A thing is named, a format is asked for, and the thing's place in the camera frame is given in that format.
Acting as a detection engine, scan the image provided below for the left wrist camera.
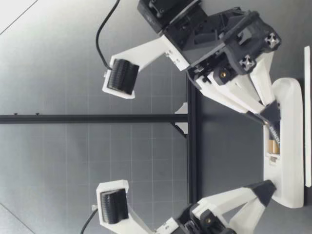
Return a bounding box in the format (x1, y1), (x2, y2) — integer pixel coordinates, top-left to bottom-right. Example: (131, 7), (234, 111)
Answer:
(96, 179), (180, 234)

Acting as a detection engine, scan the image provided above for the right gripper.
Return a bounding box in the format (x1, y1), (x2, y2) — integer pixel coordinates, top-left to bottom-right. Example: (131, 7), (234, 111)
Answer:
(165, 7), (282, 125)

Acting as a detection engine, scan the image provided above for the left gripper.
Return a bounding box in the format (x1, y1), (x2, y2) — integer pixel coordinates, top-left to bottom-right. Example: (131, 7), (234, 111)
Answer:
(179, 179), (277, 234)

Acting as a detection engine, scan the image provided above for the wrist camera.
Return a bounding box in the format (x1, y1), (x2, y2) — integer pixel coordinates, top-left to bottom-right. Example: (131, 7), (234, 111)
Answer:
(101, 34), (191, 100)
(96, 179), (180, 234)

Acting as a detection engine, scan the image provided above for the white remote control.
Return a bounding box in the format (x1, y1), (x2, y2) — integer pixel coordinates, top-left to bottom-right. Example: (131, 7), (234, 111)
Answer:
(263, 77), (305, 209)

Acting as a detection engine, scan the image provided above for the black camera cable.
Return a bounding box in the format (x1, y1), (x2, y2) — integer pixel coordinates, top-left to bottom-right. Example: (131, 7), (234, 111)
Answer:
(80, 209), (98, 234)
(96, 0), (122, 70)

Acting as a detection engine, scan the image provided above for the black frame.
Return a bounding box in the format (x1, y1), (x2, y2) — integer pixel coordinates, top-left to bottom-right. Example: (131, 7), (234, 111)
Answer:
(0, 73), (198, 207)

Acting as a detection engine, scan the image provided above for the black and copper battery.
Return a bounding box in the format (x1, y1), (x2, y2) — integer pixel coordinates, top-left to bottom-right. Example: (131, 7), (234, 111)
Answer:
(267, 123), (281, 155)

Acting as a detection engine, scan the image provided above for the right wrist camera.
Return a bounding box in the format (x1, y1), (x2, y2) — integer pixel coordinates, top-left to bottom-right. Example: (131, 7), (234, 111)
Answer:
(101, 34), (191, 100)

